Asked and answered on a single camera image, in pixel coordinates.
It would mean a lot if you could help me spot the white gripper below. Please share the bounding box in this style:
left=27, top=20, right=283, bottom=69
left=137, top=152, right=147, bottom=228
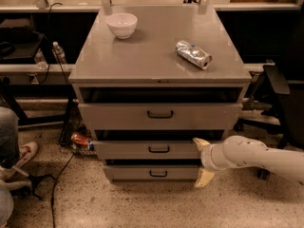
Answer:
left=193, top=138, right=228, bottom=188

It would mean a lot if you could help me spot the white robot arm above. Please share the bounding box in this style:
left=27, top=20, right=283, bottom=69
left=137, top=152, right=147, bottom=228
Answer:
left=193, top=135, right=304, bottom=187

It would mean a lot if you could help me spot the grey metal drawer cabinet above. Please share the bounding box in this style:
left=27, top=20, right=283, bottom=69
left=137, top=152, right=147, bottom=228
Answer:
left=68, top=5, right=253, bottom=184

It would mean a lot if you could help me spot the grey top drawer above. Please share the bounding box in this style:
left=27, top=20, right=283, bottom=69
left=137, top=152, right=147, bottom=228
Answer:
left=79, top=87, right=241, bottom=130

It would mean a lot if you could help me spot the black office chair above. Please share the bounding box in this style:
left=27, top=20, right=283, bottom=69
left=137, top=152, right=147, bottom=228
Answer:
left=233, top=3, right=304, bottom=181

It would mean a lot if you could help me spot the crushed silver can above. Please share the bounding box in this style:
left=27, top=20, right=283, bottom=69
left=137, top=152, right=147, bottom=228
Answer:
left=175, top=40, right=212, bottom=70

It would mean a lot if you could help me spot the orange bottle on floor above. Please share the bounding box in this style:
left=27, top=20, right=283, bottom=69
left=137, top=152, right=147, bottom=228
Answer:
left=71, top=132, right=94, bottom=151

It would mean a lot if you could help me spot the white ceramic bowl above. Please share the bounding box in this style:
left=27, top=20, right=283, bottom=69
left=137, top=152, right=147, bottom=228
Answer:
left=105, top=12, right=138, bottom=39

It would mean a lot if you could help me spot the black tripod stand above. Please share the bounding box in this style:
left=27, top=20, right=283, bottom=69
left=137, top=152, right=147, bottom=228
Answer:
left=0, top=165, right=56, bottom=200

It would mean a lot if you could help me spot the clear water bottle white cap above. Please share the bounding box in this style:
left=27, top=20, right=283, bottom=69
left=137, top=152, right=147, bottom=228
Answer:
left=52, top=42, right=67, bottom=65

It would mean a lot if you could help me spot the clear plastic bottle behind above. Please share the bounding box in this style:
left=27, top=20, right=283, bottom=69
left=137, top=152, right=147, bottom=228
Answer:
left=34, top=49, right=48, bottom=70

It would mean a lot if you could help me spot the person leg in jeans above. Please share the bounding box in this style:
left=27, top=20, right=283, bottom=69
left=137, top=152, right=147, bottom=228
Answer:
left=0, top=107, right=19, bottom=169

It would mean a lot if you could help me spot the black floor cable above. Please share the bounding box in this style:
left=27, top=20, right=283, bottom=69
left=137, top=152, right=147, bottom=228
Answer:
left=50, top=152, right=76, bottom=228

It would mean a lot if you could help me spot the black table leg frame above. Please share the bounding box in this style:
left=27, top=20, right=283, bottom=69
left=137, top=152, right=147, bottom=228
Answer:
left=0, top=77, right=75, bottom=146

